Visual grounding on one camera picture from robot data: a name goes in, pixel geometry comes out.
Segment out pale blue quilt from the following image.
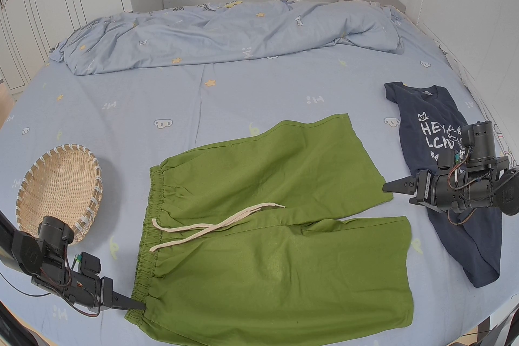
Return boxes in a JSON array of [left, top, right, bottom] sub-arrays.
[[49, 0, 406, 76]]

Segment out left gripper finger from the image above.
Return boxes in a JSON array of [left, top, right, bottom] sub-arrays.
[[113, 290, 146, 312]]

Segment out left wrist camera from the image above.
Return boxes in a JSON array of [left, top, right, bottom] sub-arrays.
[[77, 252, 102, 277]]

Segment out green shorts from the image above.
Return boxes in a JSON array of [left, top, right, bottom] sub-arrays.
[[124, 113, 415, 346]]

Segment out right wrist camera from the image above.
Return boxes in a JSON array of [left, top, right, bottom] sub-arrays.
[[437, 150, 457, 169]]

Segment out round woven basket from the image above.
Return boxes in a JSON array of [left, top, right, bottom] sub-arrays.
[[16, 144, 103, 245]]

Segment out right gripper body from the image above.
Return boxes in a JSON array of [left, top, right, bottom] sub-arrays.
[[409, 169, 453, 214]]

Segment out bed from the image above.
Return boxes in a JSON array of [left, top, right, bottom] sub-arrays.
[[0, 0, 519, 346]]

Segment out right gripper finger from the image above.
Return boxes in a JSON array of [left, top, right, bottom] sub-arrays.
[[383, 175, 419, 197]]

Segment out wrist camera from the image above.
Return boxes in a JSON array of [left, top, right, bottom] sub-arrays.
[[437, 150, 457, 169], [77, 252, 102, 277]]

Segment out dark blue T-shirt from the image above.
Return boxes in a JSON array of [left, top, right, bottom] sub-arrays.
[[384, 82, 503, 288]]

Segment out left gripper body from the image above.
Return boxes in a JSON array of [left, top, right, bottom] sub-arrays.
[[71, 273, 115, 311]]

